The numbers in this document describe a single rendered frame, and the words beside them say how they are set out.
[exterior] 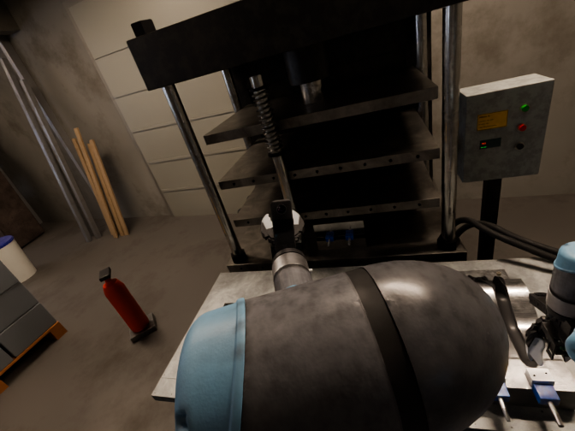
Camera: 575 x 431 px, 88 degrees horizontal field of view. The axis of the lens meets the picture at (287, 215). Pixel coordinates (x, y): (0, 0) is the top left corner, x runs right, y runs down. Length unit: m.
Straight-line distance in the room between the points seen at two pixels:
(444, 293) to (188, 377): 0.16
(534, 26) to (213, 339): 3.21
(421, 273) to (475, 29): 3.02
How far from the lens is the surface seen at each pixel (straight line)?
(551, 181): 3.75
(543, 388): 1.12
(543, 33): 3.30
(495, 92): 1.54
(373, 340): 0.19
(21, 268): 5.43
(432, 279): 0.21
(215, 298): 1.66
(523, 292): 1.31
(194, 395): 0.20
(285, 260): 0.59
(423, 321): 0.19
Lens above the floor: 1.83
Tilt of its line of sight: 29 degrees down
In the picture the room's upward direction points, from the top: 16 degrees counter-clockwise
